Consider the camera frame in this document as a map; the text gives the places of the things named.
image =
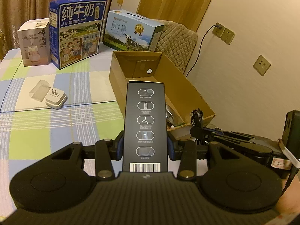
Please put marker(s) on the wall socket pair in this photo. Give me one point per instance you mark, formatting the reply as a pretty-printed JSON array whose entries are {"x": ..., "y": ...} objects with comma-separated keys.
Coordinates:
[{"x": 225, "y": 34}]

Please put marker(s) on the plaid tablecloth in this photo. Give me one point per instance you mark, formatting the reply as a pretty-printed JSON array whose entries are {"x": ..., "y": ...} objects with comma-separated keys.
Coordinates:
[{"x": 30, "y": 130}]

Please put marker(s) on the quilted beige chair cover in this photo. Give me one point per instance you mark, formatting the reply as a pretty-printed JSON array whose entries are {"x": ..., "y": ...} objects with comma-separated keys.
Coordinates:
[{"x": 177, "y": 43}]

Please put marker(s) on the black product box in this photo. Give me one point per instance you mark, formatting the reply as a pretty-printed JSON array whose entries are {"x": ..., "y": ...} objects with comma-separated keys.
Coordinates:
[{"x": 145, "y": 131}]

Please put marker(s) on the silver foil bag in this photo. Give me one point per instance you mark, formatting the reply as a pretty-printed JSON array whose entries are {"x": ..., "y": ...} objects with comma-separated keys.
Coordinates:
[{"x": 170, "y": 116}]

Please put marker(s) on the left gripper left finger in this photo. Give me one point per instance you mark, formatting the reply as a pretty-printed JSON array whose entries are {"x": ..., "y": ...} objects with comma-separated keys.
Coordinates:
[{"x": 106, "y": 151}]

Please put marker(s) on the person's right hand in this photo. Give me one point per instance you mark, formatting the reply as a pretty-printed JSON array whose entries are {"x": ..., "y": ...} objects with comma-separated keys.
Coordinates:
[{"x": 290, "y": 200}]

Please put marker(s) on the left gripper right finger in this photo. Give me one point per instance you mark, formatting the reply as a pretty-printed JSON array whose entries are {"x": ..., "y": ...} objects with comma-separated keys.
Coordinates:
[{"x": 183, "y": 150}]

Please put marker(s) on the single wall socket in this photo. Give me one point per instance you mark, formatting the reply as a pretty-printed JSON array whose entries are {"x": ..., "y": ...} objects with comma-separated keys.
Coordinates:
[{"x": 261, "y": 65}]

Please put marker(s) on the white power adapter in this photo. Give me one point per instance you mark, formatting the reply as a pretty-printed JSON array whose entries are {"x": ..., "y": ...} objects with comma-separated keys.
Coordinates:
[{"x": 55, "y": 98}]

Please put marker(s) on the white humidifier box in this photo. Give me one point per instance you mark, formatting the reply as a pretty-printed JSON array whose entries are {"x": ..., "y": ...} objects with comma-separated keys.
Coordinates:
[{"x": 34, "y": 42}]

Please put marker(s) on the wooden door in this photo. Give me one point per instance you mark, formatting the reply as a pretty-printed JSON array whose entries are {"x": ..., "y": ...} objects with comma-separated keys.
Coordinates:
[{"x": 186, "y": 12}]

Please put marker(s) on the light blue milk carton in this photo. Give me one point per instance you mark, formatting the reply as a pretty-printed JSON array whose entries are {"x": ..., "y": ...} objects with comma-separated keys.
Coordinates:
[{"x": 129, "y": 31}]

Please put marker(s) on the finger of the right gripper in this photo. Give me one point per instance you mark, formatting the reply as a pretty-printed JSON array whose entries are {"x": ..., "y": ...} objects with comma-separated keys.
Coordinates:
[
  {"x": 203, "y": 138},
  {"x": 218, "y": 131}
]

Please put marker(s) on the tall blue milk carton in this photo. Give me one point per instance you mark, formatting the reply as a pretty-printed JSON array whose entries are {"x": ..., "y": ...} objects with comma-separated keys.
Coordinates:
[{"x": 74, "y": 30}]

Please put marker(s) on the clear plastic cover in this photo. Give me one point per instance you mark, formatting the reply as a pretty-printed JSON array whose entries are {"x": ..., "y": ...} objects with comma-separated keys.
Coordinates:
[{"x": 40, "y": 91}]

